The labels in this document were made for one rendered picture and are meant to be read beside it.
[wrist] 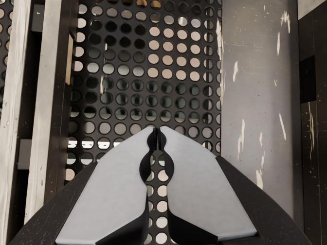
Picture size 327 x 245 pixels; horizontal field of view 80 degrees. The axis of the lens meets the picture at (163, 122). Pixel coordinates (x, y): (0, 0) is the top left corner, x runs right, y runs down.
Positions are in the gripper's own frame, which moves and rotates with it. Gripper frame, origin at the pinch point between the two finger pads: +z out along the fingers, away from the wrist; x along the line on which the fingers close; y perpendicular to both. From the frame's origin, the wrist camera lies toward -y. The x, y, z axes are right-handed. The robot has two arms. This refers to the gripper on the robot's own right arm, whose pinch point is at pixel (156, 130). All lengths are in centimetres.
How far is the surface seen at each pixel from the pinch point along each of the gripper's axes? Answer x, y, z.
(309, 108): 28.2, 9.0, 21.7
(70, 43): -13.9, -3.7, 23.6
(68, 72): -14.3, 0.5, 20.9
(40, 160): -15.1, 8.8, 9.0
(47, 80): -14.4, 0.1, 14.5
